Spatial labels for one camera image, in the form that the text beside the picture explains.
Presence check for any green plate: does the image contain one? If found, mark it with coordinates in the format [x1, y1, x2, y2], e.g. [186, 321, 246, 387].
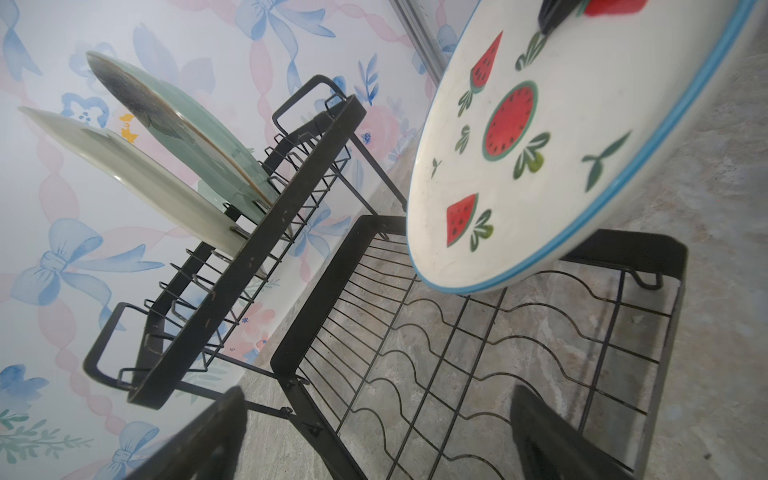
[86, 50, 279, 224]

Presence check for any cream plate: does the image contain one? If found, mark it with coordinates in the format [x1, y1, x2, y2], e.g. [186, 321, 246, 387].
[19, 106, 246, 256]

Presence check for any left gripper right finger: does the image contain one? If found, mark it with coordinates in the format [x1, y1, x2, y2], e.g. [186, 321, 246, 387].
[510, 385, 631, 479]

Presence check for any black wire dish rack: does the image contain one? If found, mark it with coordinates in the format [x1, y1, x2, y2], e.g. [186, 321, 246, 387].
[83, 89, 688, 479]

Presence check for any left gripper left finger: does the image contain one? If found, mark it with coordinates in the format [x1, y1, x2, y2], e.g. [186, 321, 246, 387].
[129, 387, 247, 479]

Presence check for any white plate with blue rim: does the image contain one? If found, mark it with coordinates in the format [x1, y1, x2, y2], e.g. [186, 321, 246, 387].
[406, 1, 767, 294]

